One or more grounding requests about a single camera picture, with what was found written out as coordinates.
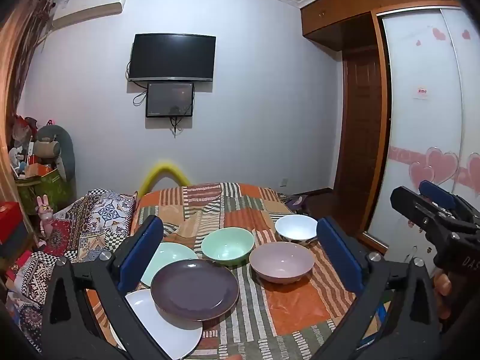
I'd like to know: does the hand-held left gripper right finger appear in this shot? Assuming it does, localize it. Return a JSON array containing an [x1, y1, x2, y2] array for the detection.
[[305, 216, 441, 360]]

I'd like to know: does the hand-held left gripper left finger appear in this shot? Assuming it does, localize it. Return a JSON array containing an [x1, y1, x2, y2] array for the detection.
[[40, 215, 177, 360]]

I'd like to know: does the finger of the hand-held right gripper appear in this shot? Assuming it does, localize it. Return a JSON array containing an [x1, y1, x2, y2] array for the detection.
[[419, 180, 480, 224], [390, 186, 480, 241]]

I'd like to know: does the mint green plate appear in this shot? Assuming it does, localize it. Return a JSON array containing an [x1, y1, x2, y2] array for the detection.
[[140, 242, 199, 287]]

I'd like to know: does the white bowl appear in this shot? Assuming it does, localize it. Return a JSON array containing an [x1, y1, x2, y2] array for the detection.
[[275, 215, 319, 246]]

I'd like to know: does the pink bowl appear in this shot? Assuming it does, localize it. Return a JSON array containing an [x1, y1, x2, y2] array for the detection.
[[249, 242, 316, 284]]

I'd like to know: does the purple plate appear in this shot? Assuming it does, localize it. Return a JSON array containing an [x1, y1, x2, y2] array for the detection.
[[151, 259, 240, 322]]

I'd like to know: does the white plate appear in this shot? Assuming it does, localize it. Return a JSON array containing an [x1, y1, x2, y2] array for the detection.
[[112, 289, 203, 360]]

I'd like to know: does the mint green bowl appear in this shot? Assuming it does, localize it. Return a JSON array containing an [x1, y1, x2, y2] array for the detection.
[[201, 227, 255, 267]]

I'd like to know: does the person's right hand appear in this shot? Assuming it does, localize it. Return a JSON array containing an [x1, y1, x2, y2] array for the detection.
[[434, 273, 452, 319]]

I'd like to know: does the patterned blanket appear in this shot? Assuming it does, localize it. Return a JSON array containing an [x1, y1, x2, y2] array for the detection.
[[7, 187, 137, 349]]

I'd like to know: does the purple cloth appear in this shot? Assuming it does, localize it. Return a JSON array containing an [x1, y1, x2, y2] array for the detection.
[[292, 194, 316, 214]]

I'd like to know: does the striped patchwork tablecloth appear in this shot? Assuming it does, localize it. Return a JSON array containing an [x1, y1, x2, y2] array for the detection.
[[86, 182, 376, 360]]

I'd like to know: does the brown wooden door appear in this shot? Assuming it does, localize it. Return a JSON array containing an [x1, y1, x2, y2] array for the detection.
[[334, 50, 387, 211]]

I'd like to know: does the pink rabbit toy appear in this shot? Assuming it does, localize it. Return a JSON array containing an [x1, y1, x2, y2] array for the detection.
[[35, 194, 55, 248]]

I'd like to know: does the green box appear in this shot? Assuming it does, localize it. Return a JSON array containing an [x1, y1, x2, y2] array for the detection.
[[17, 169, 72, 214]]

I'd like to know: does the wooden wardrobe with heart doors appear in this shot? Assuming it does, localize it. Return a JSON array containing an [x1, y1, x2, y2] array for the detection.
[[300, 0, 480, 256]]

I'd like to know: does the dark blue box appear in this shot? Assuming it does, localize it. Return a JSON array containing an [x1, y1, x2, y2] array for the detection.
[[0, 229, 29, 259]]

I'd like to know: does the orange box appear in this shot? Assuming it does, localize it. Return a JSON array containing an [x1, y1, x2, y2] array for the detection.
[[24, 163, 53, 179]]

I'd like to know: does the red box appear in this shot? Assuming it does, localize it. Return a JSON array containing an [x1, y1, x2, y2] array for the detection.
[[0, 201, 23, 244]]

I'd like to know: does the small black monitor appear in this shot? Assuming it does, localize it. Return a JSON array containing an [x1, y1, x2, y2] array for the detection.
[[145, 82, 195, 118]]

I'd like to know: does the brown curtain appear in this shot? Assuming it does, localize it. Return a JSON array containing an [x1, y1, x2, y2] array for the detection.
[[0, 0, 57, 128]]

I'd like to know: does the white air conditioner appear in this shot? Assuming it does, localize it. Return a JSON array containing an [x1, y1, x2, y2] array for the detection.
[[52, 0, 130, 31]]

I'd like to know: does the black wall television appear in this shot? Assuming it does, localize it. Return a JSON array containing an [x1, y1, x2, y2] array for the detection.
[[127, 34, 217, 82]]

